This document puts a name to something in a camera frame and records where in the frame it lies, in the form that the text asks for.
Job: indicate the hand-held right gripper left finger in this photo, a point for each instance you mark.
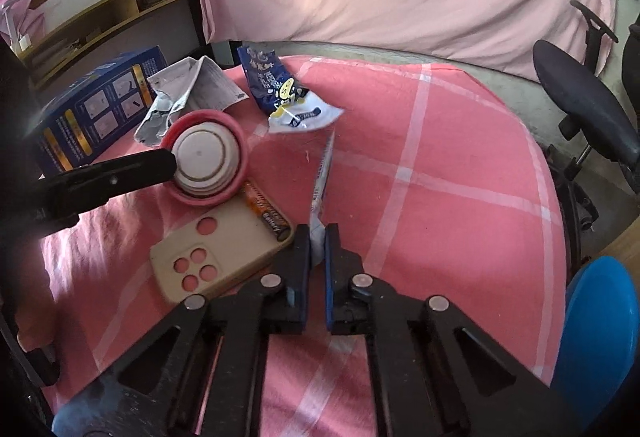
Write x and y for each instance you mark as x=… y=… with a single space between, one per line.
x=300 y=272

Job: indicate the white desk lamp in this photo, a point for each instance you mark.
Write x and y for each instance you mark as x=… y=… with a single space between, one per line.
x=6 y=19

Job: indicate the pink checked blanket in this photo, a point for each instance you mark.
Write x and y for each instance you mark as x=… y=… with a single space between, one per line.
x=425 y=217

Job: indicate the white printed plastic wrapper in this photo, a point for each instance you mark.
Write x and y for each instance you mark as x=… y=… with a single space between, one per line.
x=320 y=187

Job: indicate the orange black battery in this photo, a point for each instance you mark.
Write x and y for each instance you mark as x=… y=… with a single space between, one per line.
x=262 y=209

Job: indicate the crumpled silver white packet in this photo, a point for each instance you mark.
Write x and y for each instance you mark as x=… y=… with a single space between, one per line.
x=210 y=82

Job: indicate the blue cardboard box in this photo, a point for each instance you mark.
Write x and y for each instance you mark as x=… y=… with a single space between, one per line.
x=95 y=107

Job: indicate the wooden shelf with papers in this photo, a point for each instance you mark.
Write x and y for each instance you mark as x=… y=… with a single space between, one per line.
x=115 y=2

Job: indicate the dark blue snack packet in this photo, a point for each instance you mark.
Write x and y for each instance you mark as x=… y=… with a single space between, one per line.
x=265 y=77

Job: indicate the blue plastic basin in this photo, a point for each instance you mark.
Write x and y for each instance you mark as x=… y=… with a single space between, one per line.
x=600 y=327

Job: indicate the pink and white round lid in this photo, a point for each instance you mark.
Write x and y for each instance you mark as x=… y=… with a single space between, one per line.
x=210 y=152

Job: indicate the beige phone case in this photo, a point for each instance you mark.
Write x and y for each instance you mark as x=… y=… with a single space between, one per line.
x=230 y=237

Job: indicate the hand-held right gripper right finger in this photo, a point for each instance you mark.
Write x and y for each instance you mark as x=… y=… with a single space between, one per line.
x=331 y=277

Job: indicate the white yellow wrapper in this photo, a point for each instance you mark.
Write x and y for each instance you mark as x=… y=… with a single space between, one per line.
x=310 y=114

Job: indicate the black office chair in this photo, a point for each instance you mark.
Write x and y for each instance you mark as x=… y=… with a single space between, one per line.
x=585 y=92

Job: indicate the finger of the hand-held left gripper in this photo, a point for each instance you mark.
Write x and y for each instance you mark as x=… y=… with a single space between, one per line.
x=125 y=173

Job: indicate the person's grey trousers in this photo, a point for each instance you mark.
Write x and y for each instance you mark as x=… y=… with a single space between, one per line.
x=70 y=419

